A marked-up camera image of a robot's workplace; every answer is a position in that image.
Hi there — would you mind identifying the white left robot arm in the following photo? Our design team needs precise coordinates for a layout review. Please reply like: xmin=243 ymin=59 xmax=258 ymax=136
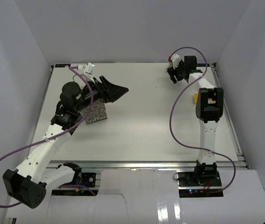
xmin=3 ymin=76 xmax=129 ymax=209

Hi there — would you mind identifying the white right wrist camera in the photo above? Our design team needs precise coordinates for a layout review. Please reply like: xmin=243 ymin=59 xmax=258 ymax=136
xmin=169 ymin=53 xmax=182 ymax=70

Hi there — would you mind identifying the grey white paper coffee bag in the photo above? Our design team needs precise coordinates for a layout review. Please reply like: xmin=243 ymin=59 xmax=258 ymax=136
xmin=73 ymin=75 xmax=107 ymax=125

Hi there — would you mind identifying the blue corner label right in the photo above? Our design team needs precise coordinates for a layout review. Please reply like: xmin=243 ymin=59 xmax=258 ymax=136
xmin=196 ymin=63 xmax=210 ymax=67

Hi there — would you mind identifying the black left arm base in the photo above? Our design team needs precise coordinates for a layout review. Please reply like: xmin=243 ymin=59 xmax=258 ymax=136
xmin=61 ymin=172 xmax=96 ymax=188

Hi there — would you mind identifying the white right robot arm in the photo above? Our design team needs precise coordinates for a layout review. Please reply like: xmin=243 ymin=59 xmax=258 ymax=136
xmin=167 ymin=53 xmax=223 ymax=186

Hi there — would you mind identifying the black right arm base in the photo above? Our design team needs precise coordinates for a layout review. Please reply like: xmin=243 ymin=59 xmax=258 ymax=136
xmin=173 ymin=172 xmax=223 ymax=198

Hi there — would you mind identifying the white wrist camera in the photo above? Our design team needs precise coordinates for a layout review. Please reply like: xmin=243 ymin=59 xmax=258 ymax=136
xmin=169 ymin=53 xmax=182 ymax=70
xmin=77 ymin=63 xmax=95 ymax=83

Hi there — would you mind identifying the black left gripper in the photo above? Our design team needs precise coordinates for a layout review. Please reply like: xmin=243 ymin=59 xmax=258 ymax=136
xmin=75 ymin=76 xmax=129 ymax=112

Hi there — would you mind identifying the yellow purple snack packet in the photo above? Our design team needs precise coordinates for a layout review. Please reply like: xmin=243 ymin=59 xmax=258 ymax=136
xmin=193 ymin=93 xmax=216 ymax=104

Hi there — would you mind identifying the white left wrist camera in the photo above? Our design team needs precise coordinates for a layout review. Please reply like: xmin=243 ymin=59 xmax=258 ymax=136
xmin=77 ymin=63 xmax=95 ymax=83

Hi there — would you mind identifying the aluminium front rail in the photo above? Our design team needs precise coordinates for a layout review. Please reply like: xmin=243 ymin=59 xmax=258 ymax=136
xmin=47 ymin=161 xmax=246 ymax=169

